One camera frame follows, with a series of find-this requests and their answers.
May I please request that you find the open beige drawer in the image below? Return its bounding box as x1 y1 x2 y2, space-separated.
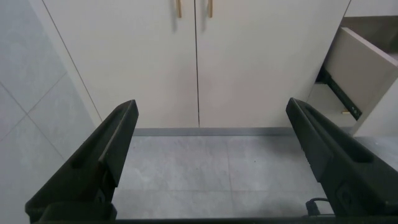
315 26 398 138

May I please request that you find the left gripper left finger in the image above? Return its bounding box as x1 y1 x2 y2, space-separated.
25 99 139 223

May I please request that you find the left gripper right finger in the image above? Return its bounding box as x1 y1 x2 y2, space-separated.
285 97 398 217

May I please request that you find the white kitchen cabinet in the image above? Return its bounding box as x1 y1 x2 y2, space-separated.
27 0 398 138

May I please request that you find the white cabinet door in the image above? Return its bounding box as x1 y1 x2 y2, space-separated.
195 0 351 128
42 0 200 129

